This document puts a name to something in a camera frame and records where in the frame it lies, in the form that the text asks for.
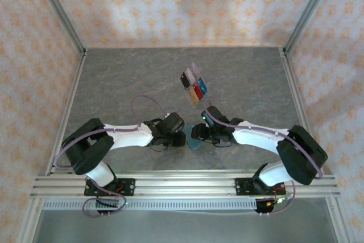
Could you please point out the blue leather card holder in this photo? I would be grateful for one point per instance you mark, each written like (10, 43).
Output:
(196, 144)

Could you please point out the yellow credit card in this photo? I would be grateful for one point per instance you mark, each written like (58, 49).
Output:
(194, 96)

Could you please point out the red credit card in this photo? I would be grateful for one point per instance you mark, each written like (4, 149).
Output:
(197, 90)

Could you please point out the blue credit card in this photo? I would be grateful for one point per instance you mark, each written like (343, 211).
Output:
(202, 85)

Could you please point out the white grey credit card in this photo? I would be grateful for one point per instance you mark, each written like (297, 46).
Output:
(189, 73)

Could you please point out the lavender credit card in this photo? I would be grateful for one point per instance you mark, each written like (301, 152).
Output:
(194, 68)

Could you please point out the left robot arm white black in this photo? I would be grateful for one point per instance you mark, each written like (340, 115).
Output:
(128, 139)

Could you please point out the clear acrylic card stand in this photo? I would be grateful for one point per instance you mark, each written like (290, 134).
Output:
(191, 83)

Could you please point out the aluminium base beam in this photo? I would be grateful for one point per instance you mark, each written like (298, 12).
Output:
(185, 186)

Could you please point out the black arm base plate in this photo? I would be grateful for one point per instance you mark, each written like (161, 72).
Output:
(129, 186)
(240, 187)

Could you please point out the aluminium table side rail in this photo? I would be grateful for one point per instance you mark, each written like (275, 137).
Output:
(78, 72)
(289, 72)

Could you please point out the aluminium frame leg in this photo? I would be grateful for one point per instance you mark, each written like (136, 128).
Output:
(29, 220)
(339, 220)

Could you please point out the aluminium frame post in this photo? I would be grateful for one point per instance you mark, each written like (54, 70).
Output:
(61, 12)
(308, 9)

